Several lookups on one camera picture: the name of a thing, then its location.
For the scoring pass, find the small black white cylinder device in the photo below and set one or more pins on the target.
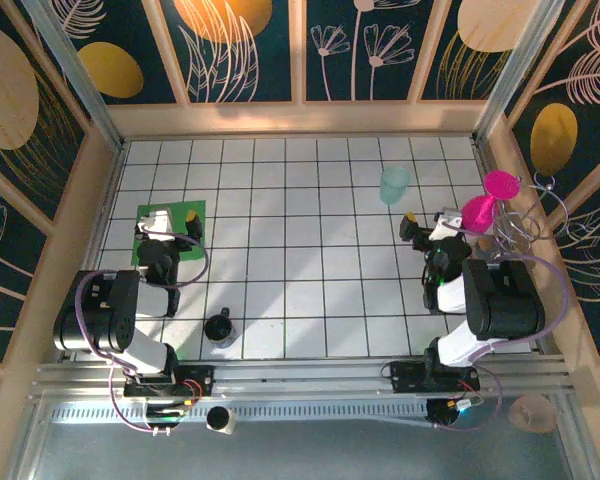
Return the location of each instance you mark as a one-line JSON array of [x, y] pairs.
[[220, 419]]

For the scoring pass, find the aluminium mounting rail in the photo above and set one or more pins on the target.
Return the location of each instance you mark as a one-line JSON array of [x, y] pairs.
[[300, 372]]

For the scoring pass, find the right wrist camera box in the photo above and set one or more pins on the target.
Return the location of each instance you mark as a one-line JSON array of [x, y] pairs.
[[447, 222]]

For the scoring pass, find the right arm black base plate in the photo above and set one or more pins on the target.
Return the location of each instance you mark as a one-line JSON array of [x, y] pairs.
[[405, 375]]

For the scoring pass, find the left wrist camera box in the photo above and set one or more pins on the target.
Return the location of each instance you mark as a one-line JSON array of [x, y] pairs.
[[155, 221]]

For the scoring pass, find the small circuit board green light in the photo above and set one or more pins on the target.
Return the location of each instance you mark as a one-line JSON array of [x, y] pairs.
[[464, 404], [167, 412]]

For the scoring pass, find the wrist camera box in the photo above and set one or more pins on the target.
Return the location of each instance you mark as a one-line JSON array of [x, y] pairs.
[[447, 222], [155, 221]]

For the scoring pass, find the translucent teal plastic cup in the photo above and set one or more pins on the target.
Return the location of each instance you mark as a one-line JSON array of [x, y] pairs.
[[395, 185]]

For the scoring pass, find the translucent pink suction disc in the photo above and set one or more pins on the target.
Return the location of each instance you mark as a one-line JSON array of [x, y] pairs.
[[532, 412]]

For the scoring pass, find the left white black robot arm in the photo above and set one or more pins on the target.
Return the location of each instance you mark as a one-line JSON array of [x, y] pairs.
[[95, 310]]

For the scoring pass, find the black mug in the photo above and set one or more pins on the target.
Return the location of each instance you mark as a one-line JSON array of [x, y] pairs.
[[219, 327]]

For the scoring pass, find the clear glass jar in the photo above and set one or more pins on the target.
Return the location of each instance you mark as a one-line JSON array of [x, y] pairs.
[[485, 245]]

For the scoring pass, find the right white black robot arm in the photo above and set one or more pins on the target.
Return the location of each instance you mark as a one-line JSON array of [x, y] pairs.
[[505, 300]]

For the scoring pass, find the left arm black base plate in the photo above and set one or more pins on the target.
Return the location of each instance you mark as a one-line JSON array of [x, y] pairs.
[[200, 380]]

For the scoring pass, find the aluminium frame post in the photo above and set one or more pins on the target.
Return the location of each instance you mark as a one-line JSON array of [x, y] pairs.
[[520, 65], [75, 75]]

